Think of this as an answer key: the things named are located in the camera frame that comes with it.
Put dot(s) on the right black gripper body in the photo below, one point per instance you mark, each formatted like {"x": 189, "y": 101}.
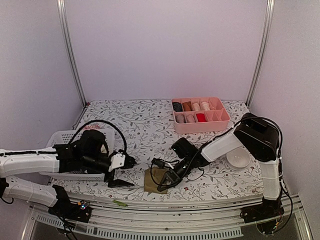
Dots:
{"x": 177, "y": 177}

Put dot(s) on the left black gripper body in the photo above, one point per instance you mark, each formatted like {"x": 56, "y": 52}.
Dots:
{"x": 110, "y": 177}

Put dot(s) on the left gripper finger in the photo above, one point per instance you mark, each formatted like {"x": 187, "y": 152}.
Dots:
{"x": 129, "y": 161}
{"x": 118, "y": 183}

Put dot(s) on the olive green underwear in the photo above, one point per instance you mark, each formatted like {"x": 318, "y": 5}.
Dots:
{"x": 149, "y": 185}

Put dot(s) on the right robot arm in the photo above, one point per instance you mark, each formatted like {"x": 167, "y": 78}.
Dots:
{"x": 257, "y": 136}

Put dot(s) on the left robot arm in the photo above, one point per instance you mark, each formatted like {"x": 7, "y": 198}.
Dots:
{"x": 90, "y": 151}

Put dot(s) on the cream underwear in basket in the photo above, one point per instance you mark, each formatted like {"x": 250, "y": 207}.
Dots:
{"x": 104, "y": 148}

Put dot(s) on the grey pink rolled underwear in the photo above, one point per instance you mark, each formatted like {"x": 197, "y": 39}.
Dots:
{"x": 180, "y": 118}

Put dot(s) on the mauve rolled underwear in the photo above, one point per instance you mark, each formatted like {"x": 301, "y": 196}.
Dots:
{"x": 190, "y": 118}

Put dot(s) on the red rolled underwear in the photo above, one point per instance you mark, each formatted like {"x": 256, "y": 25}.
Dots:
{"x": 201, "y": 118}

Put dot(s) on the black striped rolled underwear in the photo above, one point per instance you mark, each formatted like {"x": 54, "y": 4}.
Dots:
{"x": 177, "y": 106}

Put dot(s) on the brown rolled underwear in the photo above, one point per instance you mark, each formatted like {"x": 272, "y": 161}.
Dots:
{"x": 187, "y": 106}

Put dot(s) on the pale pink rolled underwear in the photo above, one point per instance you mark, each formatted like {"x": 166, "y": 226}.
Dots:
{"x": 196, "y": 106}

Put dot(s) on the cream rolled underwear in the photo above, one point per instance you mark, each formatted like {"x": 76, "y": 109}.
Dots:
{"x": 205, "y": 106}

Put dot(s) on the green tape scrap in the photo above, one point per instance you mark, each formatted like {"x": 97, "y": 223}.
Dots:
{"x": 120, "y": 203}

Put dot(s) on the floral tablecloth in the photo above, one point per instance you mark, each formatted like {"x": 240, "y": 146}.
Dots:
{"x": 148, "y": 128}

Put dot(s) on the red white cloth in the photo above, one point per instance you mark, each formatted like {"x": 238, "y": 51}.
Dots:
{"x": 92, "y": 127}

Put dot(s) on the pink divided organizer box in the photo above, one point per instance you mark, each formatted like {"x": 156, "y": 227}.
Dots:
{"x": 217, "y": 117}

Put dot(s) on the white bowl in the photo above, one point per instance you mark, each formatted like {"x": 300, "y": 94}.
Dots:
{"x": 238, "y": 159}

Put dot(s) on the white plastic laundry basket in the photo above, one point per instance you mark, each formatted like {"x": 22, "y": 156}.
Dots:
{"x": 63, "y": 137}

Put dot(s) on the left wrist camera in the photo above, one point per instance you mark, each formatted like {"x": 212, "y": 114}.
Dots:
{"x": 117, "y": 160}

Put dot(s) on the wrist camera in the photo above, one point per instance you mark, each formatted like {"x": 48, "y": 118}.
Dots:
{"x": 161, "y": 164}
{"x": 117, "y": 160}

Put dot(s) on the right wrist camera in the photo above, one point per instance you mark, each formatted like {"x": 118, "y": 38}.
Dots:
{"x": 161, "y": 164}

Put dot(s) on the aluminium front rail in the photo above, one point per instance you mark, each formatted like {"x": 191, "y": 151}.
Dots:
{"x": 155, "y": 220}

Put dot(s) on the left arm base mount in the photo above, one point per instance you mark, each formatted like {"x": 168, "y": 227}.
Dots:
{"x": 65, "y": 209}

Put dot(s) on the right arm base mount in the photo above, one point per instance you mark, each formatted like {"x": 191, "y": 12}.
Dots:
{"x": 262, "y": 211}

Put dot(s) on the left aluminium frame post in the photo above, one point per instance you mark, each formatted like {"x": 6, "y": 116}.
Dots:
{"x": 61, "y": 7}

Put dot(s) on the aluminium frame post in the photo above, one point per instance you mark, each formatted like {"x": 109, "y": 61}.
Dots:
{"x": 267, "y": 24}
{"x": 61, "y": 7}

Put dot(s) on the right aluminium frame post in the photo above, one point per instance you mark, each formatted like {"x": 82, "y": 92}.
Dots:
{"x": 267, "y": 24}

